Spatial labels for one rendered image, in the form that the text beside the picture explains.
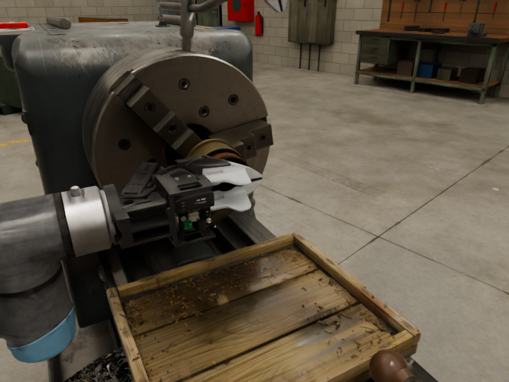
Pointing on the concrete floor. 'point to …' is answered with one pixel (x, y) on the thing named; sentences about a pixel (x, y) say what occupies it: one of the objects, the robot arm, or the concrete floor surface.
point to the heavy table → (101, 20)
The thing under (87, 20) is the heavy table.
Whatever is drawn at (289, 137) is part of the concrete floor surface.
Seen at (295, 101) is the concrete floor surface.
